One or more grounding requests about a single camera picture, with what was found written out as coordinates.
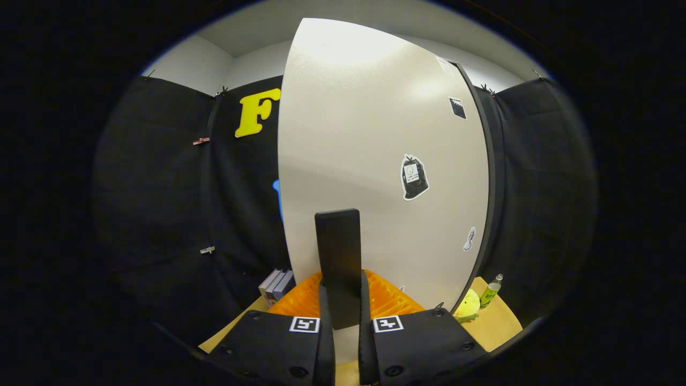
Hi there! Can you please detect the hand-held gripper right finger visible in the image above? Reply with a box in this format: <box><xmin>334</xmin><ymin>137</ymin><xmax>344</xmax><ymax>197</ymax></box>
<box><xmin>358</xmin><ymin>270</ymin><xmax>487</xmax><ymax>386</ymax></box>

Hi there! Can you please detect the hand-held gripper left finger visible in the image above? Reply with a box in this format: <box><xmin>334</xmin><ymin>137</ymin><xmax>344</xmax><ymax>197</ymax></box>
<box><xmin>206</xmin><ymin>271</ymin><xmax>336</xmax><ymax>386</ymax></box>

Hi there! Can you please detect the white spined book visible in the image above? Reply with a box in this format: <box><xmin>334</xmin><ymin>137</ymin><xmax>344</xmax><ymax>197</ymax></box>
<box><xmin>258</xmin><ymin>269</ymin><xmax>282</xmax><ymax>307</ymax></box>

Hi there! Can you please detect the yellow green plush toy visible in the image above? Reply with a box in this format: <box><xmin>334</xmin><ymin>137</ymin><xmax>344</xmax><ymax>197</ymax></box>
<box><xmin>454</xmin><ymin>288</ymin><xmax>481</xmax><ymax>323</ymax></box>

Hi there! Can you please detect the green drink bottle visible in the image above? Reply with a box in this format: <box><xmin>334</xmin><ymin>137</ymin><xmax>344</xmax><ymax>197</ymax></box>
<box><xmin>480</xmin><ymin>274</ymin><xmax>504</xmax><ymax>309</ymax></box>

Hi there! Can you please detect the black backdrop cloth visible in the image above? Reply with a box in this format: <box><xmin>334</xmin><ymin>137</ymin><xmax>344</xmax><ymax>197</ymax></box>
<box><xmin>94</xmin><ymin>72</ymin><xmax>598</xmax><ymax>349</ymax></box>

